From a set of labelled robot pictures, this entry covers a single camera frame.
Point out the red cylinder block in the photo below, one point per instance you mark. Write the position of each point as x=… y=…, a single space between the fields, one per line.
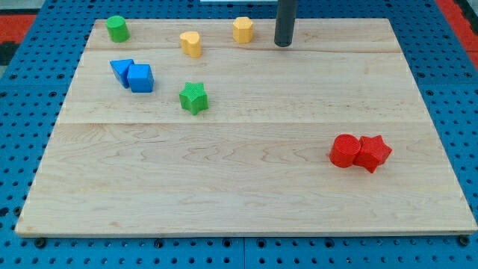
x=344 y=150

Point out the green cylinder block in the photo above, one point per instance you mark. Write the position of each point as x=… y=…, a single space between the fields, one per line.
x=117 y=29

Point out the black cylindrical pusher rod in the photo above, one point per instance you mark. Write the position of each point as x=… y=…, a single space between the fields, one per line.
x=285 y=21

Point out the blue cube block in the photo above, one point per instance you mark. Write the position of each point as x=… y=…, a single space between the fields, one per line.
x=140 y=78

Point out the light wooden board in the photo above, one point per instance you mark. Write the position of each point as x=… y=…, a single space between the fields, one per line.
x=256 y=162

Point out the red star block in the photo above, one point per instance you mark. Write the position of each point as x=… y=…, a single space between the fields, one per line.
x=373 y=153

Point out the blue triangle block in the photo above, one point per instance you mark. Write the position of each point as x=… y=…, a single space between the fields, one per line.
x=120 y=69

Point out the green star block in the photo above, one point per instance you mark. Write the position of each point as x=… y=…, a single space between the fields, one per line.
x=193 y=97

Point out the yellow heart block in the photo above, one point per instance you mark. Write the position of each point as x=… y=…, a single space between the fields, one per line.
x=190 y=42

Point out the yellow hexagon block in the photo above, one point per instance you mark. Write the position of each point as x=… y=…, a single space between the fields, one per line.
x=243 y=28

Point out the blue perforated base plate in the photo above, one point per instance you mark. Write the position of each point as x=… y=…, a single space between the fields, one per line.
x=36 y=81

